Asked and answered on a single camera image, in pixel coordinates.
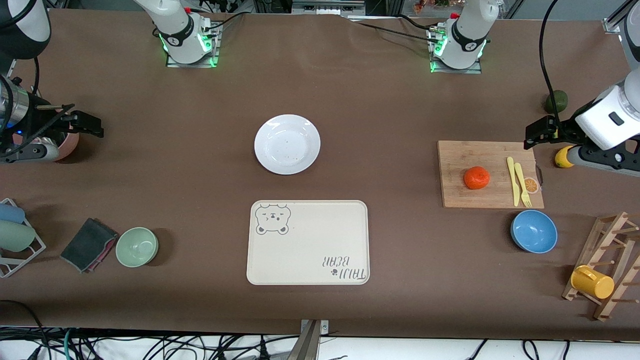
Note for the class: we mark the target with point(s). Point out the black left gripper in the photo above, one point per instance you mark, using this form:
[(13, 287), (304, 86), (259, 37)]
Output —
[(564, 128)]

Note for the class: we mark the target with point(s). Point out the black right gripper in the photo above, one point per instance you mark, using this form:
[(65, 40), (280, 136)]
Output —
[(36, 119)]

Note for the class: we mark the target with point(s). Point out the orange mandarin fruit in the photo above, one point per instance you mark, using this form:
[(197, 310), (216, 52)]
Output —
[(476, 178)]

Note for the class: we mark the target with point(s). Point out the white round plate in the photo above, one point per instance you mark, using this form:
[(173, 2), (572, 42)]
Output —
[(287, 145)]

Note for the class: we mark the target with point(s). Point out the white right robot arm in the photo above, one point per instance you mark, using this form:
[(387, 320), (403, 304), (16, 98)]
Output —
[(180, 35)]

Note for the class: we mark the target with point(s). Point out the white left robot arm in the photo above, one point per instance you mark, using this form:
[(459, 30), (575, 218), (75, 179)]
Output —
[(467, 35)]

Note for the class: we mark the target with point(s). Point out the dark green avocado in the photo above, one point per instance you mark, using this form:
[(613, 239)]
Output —
[(556, 102)]

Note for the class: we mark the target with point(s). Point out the yellow lemon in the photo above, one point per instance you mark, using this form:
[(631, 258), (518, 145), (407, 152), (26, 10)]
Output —
[(562, 159)]

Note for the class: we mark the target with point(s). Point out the yellow plastic fork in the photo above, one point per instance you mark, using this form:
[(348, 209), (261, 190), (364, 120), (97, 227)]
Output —
[(522, 182)]

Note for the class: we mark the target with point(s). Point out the orange slice sticker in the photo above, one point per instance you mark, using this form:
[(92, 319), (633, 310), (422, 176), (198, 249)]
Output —
[(531, 185)]

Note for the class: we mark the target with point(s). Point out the yellow plastic knife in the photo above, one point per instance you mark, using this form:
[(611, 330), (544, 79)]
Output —
[(513, 182)]

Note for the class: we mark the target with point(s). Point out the bamboo cutting board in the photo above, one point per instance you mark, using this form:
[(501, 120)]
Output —
[(475, 155)]

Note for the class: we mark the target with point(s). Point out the blue bowl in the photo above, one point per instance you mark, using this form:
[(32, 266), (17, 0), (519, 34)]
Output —
[(534, 231)]

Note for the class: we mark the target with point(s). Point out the light blue cup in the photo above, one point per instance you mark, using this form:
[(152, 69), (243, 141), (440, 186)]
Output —
[(11, 213)]

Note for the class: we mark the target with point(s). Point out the folded dark grey cloth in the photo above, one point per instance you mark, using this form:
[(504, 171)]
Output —
[(86, 245)]

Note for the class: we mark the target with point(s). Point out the aluminium corner profile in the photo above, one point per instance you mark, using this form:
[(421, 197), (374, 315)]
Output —
[(611, 24)]

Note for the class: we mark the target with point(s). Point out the wooden cup drying rack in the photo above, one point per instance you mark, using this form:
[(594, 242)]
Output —
[(617, 235)]

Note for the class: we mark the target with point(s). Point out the pale green bowl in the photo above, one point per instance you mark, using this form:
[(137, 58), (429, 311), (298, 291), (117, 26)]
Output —
[(137, 247)]

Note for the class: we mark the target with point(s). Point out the pale green cup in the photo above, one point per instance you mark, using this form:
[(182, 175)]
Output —
[(15, 236)]

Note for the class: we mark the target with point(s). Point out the yellow mug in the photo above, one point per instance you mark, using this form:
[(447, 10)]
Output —
[(592, 282)]

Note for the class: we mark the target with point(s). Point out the brown table cover sheet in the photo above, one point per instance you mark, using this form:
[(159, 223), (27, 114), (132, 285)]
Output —
[(350, 90)]

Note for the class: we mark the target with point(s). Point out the cream bear print tray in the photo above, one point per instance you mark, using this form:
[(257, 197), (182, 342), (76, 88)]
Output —
[(307, 250)]

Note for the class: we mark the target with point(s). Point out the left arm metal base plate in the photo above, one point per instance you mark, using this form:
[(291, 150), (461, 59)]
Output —
[(475, 70)]

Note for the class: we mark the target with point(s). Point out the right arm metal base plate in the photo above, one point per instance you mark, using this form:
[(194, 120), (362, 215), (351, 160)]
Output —
[(212, 55)]

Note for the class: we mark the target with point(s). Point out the aluminium frame beam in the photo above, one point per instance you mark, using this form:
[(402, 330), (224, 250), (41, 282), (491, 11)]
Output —
[(327, 6)]

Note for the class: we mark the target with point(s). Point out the metal table edge bracket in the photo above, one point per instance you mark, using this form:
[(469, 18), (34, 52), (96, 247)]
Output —
[(312, 330)]

